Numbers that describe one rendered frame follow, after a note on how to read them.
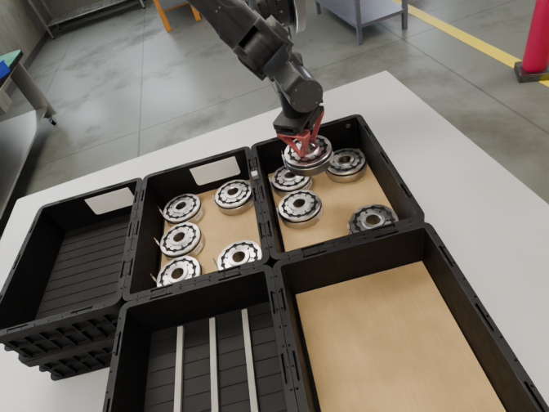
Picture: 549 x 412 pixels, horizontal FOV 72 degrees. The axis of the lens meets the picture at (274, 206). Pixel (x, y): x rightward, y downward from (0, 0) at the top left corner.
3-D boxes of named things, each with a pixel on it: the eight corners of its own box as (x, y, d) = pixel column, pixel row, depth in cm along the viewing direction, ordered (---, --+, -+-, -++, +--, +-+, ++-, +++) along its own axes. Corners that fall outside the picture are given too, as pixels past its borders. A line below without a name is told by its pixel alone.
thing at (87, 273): (66, 234, 111) (41, 207, 103) (162, 207, 109) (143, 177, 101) (20, 365, 82) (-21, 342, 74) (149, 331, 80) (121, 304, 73)
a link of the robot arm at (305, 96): (268, 11, 61) (234, 52, 64) (289, 35, 53) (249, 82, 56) (313, 57, 69) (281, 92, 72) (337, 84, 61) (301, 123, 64)
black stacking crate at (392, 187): (261, 178, 108) (251, 146, 100) (363, 149, 106) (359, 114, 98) (285, 294, 79) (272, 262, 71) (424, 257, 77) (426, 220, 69)
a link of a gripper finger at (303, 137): (326, 143, 80) (319, 105, 73) (312, 166, 76) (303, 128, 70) (297, 140, 83) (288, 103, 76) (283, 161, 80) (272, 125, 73)
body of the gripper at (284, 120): (324, 103, 75) (319, 69, 70) (303, 136, 70) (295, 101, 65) (296, 101, 79) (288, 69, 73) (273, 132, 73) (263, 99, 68)
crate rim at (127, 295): (147, 181, 103) (143, 175, 101) (252, 151, 101) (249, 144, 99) (127, 309, 74) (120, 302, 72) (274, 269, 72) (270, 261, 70)
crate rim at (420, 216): (252, 151, 101) (249, 144, 99) (360, 119, 100) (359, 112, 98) (274, 269, 72) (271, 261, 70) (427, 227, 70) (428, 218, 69)
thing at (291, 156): (278, 146, 84) (278, 145, 84) (321, 130, 84) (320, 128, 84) (293, 173, 77) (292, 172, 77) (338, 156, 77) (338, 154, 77)
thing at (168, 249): (162, 230, 95) (162, 228, 95) (200, 219, 94) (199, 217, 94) (158, 261, 88) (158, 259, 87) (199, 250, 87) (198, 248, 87)
